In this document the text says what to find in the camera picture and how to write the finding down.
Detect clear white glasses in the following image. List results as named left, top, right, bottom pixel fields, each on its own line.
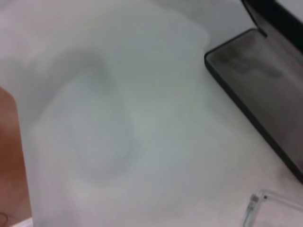
left=241, top=188, right=303, bottom=227

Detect black glasses case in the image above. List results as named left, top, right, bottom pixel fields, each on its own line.
left=205, top=0, right=303, bottom=184

